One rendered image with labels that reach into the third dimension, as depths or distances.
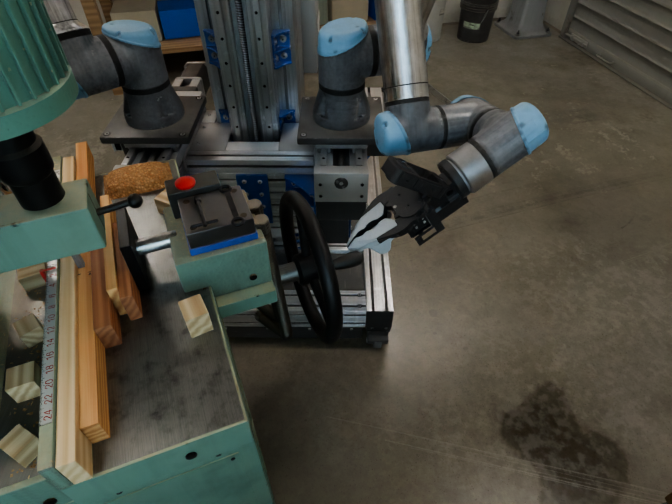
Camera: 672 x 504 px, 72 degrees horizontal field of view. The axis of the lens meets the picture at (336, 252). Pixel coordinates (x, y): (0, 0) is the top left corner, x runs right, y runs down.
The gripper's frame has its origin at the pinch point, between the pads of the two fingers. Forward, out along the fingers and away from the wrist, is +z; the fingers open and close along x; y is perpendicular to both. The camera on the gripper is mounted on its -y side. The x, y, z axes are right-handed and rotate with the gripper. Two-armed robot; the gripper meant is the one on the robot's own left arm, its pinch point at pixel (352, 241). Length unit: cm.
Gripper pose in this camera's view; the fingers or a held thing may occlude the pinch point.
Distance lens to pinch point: 77.0
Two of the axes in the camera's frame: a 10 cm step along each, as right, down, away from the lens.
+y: 4.6, 4.7, 7.5
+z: -8.0, 5.8, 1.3
